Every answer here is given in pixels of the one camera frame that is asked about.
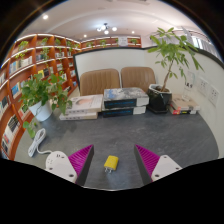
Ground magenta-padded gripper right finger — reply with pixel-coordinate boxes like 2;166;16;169
134;144;183;186

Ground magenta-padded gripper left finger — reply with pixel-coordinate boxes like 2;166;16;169
46;144;95;187

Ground yellow charger block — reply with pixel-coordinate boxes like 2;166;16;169
103;155;120;174

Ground small green plant cutting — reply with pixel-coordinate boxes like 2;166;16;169
22;119;38;139

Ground thin white book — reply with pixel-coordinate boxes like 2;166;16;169
59;108;101;121

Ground leafy plant in white pot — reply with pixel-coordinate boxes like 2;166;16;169
18;73;73;123

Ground pile of assorted books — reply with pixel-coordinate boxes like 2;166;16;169
168;93;202;116

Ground tall plant in black pot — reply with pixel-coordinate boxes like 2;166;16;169
146;27;205;114

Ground dark blue book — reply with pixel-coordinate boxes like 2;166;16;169
99;105;148;118

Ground white cover book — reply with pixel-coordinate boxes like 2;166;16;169
68;93;104;113

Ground picture cover book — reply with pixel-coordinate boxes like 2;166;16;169
102;87;150;109

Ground clear acrylic sign stand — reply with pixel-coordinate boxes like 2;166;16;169
182;70;197;101

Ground brown padded chair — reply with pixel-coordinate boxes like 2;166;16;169
79;68;122;97
119;66;158;94

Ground orange wooden bookshelf unit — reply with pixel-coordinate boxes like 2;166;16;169
0;33;143;161

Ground white sheer curtain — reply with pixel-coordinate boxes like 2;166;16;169
196;34;223;61

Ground white sign board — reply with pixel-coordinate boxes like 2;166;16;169
118;36;129;47

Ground multi-bulb ceiling lamp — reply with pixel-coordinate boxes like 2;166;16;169
96;22;118;35

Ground recessed ceiling lights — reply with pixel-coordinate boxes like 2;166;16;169
41;13;88;38

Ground white coiled power cable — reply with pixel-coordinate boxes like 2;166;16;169
27;127;54;158

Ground white wall outlet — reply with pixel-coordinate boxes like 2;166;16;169
197;77;209;96
208;84;221;108

